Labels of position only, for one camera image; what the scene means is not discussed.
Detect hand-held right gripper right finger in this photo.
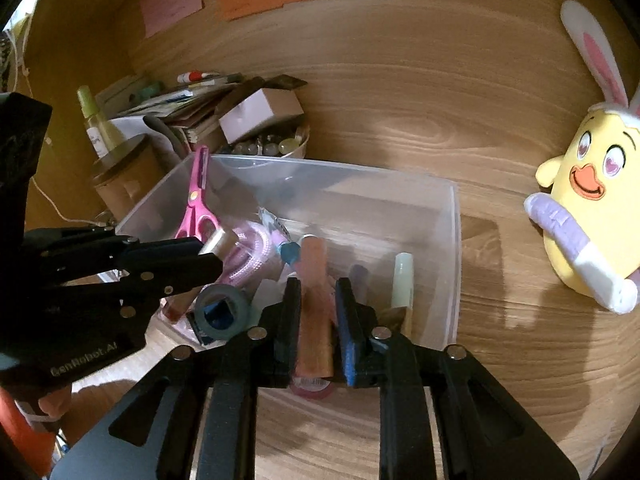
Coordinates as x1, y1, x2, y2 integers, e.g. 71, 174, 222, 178
333, 277, 581, 480

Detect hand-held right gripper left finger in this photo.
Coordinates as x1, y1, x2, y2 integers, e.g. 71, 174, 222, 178
52, 276, 304, 480

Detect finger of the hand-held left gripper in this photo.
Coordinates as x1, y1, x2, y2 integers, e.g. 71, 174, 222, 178
115, 252, 225, 313
22, 225, 203, 261

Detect grey tape roll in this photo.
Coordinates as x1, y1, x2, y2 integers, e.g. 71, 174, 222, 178
193, 283, 254, 344

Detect pink scissors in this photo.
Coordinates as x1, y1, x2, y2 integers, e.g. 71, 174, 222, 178
173, 146, 221, 242

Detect clear plastic box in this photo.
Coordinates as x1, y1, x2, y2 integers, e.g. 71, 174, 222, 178
116, 153, 462, 352

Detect person's left hand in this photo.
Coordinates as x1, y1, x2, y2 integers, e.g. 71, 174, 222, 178
27, 390, 75, 431

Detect clear tape roll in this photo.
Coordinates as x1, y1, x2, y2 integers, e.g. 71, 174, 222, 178
199, 227, 242, 257

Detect brown mug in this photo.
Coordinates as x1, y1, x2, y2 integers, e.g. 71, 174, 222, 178
89, 134, 167, 222

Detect pink tape roll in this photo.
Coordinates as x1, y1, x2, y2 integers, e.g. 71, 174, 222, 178
288, 375, 334, 402

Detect small foil wrapper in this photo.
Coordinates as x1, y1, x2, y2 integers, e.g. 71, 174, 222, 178
259, 207, 292, 242

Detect white paper sheet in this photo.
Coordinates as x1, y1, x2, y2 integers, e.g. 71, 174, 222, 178
107, 117, 152, 142

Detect green spray bottle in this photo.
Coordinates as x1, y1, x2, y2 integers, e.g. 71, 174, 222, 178
77, 85, 127, 159

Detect stack of booklets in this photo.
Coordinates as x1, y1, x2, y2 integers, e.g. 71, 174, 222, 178
109, 79, 242, 152

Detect bowl of beads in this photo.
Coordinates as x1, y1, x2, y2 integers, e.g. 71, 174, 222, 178
219, 124, 311, 159

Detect red white marker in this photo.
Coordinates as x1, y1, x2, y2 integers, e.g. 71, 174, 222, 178
176, 70, 221, 84

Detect small white cardboard box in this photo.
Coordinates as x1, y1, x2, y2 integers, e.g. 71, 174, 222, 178
218, 88, 305, 145

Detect pink paper note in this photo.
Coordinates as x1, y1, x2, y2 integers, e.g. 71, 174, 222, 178
139, 0, 204, 39

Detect yellow plush chick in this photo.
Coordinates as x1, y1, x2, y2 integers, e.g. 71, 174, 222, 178
523, 0, 640, 316

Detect lilac coiled cable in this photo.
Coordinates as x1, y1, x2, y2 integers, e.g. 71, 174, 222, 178
219, 224, 282, 287

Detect white cable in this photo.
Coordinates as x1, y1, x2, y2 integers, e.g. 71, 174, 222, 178
9, 10, 102, 227

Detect black curved handle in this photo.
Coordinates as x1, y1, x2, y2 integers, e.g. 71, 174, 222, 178
142, 115, 187, 159

